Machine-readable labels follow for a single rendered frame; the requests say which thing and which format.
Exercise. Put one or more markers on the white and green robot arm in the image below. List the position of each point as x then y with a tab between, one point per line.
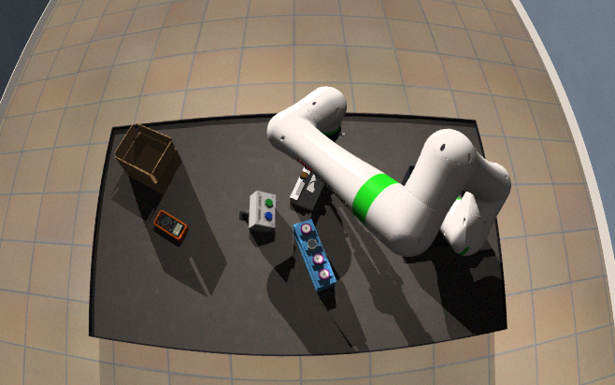
405	219

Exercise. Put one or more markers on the magenta round cap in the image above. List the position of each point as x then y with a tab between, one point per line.
317	259

